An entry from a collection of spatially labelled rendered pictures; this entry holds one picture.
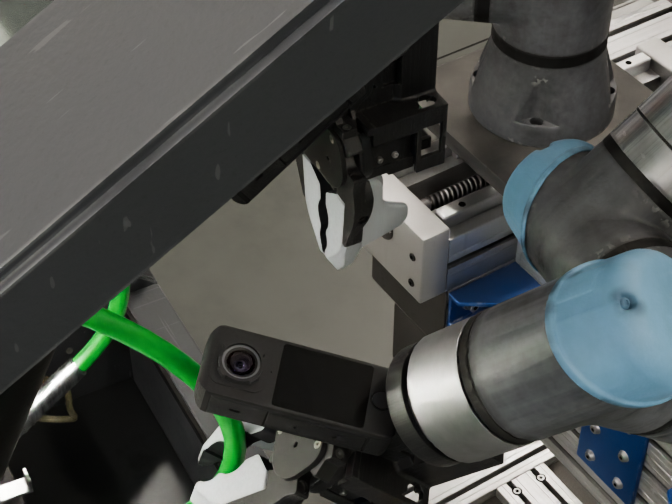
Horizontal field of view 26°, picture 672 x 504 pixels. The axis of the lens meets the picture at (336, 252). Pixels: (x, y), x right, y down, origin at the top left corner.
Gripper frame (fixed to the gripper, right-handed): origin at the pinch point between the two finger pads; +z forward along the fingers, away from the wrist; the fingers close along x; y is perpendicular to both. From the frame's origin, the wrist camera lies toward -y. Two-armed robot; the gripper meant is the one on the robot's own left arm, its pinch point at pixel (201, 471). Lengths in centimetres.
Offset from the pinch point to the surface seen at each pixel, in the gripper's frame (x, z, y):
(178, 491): 17.6, 39.1, 23.3
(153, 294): 34, 36, 14
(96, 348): 14.3, 16.4, -0.8
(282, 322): 98, 120, 89
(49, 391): 11.4, 20.3, -1.8
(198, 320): 97, 130, 78
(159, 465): 20, 41, 22
